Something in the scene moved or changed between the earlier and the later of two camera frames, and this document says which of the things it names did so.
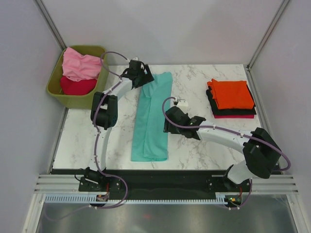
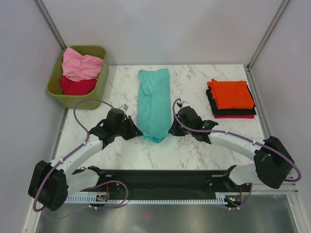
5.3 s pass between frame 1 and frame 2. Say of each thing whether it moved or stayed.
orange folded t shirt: stayed
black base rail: stayed
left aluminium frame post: stayed
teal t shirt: moved
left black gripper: moved
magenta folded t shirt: stayed
